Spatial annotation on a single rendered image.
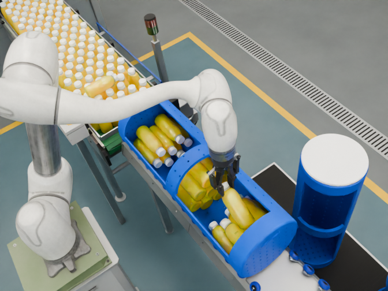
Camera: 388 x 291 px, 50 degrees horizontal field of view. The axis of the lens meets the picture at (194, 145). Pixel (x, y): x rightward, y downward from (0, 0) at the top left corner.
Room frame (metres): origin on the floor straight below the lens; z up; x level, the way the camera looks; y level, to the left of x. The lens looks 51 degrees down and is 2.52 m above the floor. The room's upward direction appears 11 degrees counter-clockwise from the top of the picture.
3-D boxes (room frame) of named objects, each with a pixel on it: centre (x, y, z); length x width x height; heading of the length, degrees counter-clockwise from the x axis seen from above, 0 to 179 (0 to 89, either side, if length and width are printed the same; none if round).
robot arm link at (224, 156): (0.81, -0.09, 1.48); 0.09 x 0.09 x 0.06
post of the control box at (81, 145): (1.48, 0.59, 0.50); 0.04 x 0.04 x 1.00; 28
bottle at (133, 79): (1.76, 0.26, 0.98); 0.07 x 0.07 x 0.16
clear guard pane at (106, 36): (2.12, 0.30, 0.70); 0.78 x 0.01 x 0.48; 28
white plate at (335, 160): (0.98, -0.58, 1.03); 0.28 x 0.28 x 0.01
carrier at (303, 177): (0.98, -0.58, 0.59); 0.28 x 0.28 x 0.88
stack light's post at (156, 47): (1.94, 0.10, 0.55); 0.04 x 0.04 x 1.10; 28
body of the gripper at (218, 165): (0.81, -0.09, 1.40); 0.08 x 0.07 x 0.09; 118
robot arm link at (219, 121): (0.83, -0.09, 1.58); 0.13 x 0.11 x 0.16; 177
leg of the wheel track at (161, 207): (1.34, 0.27, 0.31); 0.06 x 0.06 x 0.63; 28
